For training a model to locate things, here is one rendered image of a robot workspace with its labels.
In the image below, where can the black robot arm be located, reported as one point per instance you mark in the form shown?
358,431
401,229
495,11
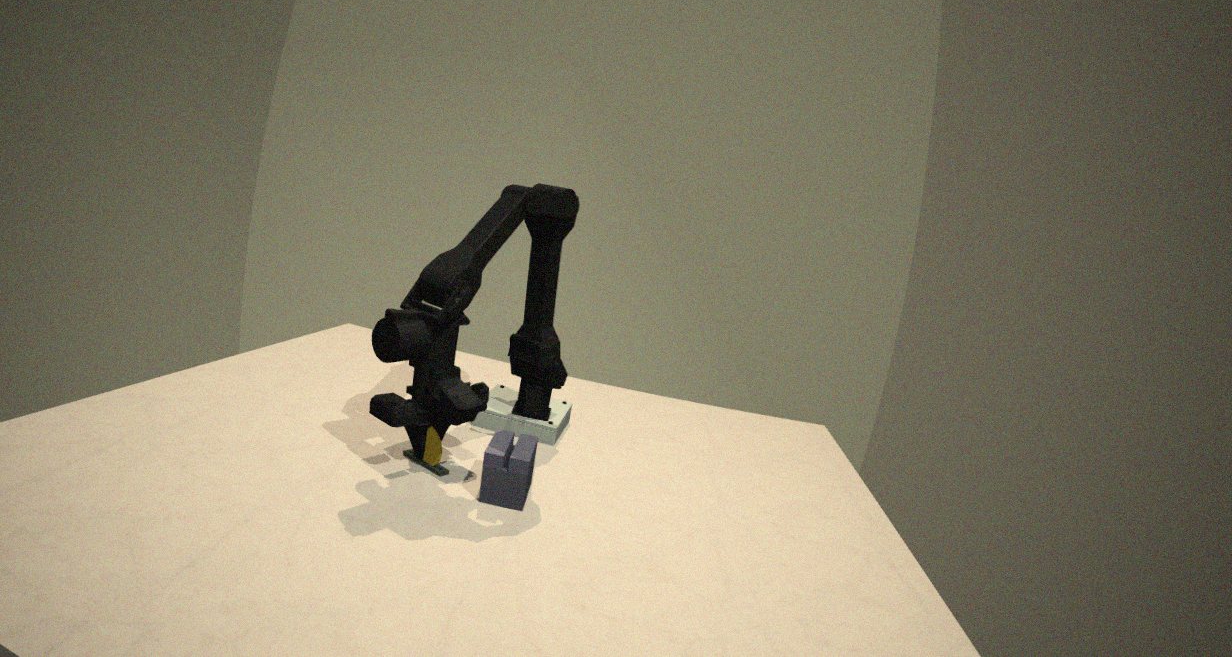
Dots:
451,281

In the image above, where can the gold coin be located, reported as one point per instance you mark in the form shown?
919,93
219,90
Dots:
433,447

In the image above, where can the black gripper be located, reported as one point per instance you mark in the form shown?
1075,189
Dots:
413,413

